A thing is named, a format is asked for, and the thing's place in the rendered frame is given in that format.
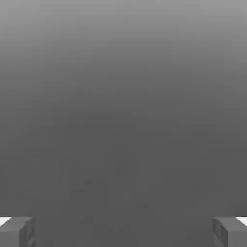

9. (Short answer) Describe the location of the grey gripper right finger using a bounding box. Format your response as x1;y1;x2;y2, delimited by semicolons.
211;216;247;247

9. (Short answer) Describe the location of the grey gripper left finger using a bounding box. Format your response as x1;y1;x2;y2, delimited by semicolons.
0;216;37;247

